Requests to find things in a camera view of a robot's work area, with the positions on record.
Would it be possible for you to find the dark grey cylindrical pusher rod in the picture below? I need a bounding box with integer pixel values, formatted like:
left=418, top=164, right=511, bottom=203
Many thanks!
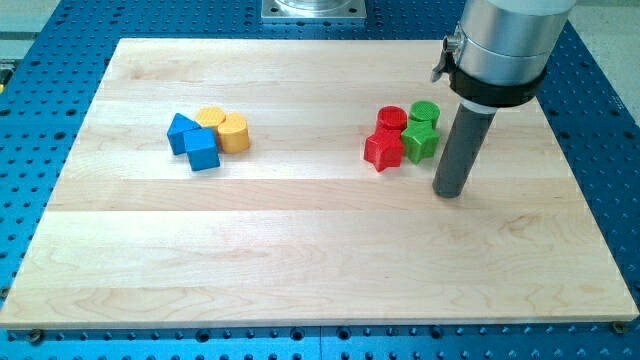
left=432, top=102, right=497, bottom=198

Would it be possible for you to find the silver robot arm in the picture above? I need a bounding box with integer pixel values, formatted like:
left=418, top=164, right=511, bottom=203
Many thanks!
left=431, top=0, right=576, bottom=198

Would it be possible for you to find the green cylinder block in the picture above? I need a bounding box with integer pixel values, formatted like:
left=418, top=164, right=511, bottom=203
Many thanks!
left=409, top=100, right=441, bottom=129

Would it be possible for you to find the green star block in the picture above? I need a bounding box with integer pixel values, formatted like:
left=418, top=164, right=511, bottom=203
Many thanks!
left=401, top=120, right=440, bottom=164

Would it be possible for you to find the red cylinder block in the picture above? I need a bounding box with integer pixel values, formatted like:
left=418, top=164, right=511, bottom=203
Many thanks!
left=376, top=106, right=408, bottom=131

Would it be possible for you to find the red star block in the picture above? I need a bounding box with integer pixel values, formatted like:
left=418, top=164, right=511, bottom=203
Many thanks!
left=363, top=129, right=404, bottom=172

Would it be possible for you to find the yellow heart block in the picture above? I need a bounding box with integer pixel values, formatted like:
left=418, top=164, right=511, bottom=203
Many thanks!
left=218, top=112, right=250, bottom=154

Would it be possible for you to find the board corner bolt right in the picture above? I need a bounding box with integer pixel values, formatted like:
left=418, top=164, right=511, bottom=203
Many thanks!
left=610, top=321, right=627, bottom=335

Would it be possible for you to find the board corner bolt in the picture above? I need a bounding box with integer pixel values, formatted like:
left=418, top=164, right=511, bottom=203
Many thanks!
left=610, top=321, right=627, bottom=335
left=26, top=329, right=44, bottom=345

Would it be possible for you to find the yellow hexagon block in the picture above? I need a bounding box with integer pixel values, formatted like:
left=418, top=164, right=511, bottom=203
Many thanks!
left=195, top=106, right=226, bottom=133

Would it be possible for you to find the wooden board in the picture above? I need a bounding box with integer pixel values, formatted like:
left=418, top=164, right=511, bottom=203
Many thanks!
left=1, top=38, right=638, bottom=329

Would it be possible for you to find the blue cube block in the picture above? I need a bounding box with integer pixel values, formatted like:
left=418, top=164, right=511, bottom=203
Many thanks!
left=184, top=128, right=220, bottom=171

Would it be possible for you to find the blue triangle block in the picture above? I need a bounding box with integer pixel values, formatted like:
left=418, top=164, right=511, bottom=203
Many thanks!
left=166, top=113, right=201, bottom=155

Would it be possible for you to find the board corner bolt left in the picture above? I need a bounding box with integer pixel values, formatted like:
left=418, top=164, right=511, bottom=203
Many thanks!
left=26, top=329, right=44, bottom=345

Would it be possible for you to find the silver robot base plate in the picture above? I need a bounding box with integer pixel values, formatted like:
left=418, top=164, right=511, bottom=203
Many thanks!
left=260, top=0, right=367, bottom=21

